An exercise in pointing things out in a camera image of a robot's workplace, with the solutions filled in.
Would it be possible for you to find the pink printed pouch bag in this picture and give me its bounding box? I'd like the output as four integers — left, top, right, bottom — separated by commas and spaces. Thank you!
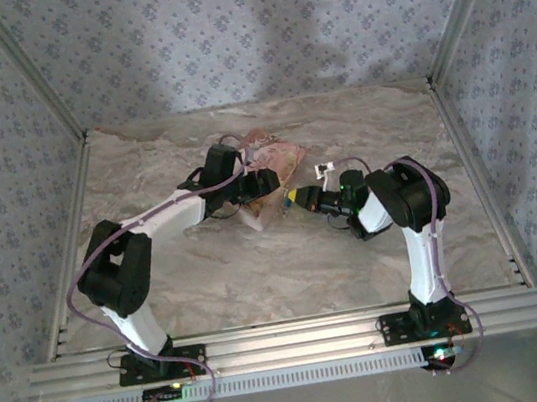
226, 121, 317, 235

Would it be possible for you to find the right controller board green light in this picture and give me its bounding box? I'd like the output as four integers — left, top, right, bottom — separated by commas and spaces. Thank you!
420, 340, 466, 377

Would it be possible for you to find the controller board green light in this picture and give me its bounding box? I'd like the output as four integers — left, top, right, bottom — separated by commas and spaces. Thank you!
420, 340, 466, 377
140, 382, 187, 402

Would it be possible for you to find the left controller board green light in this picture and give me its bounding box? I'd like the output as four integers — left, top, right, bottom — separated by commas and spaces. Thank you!
140, 382, 187, 402

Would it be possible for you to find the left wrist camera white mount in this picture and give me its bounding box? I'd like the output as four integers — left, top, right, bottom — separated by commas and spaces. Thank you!
238, 142, 260, 175

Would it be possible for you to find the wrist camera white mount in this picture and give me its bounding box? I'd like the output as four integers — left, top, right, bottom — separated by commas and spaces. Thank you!
238, 142, 260, 175
312, 161, 339, 193

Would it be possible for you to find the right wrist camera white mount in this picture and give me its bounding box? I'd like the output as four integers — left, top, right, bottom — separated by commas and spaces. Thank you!
312, 161, 339, 193

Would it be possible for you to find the aluminium table side rail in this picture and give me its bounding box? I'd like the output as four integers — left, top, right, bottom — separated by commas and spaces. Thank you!
425, 64, 537, 299
15, 131, 123, 364

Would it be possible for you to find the aluminium mounting rail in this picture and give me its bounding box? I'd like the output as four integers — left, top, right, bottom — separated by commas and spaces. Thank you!
19, 285, 537, 402

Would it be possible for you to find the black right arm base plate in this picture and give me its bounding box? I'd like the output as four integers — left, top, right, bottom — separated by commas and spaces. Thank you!
377, 302, 475, 349

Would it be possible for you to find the grey slotted cable duct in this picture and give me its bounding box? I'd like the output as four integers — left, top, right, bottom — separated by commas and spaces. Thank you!
49, 345, 427, 402

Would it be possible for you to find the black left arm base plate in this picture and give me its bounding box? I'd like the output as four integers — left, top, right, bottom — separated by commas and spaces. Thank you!
115, 342, 212, 389

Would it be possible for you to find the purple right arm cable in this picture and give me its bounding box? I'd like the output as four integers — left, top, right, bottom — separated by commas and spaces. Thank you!
322, 140, 492, 390

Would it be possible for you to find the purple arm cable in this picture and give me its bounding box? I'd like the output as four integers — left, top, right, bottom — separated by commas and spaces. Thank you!
47, 131, 292, 402
322, 140, 492, 390

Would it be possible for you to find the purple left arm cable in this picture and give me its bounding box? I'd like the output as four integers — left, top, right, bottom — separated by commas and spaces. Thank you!
47, 131, 292, 402

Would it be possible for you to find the aluminium frame post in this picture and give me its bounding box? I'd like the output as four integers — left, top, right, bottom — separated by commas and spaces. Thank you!
0, 0, 89, 152
413, 0, 529, 87

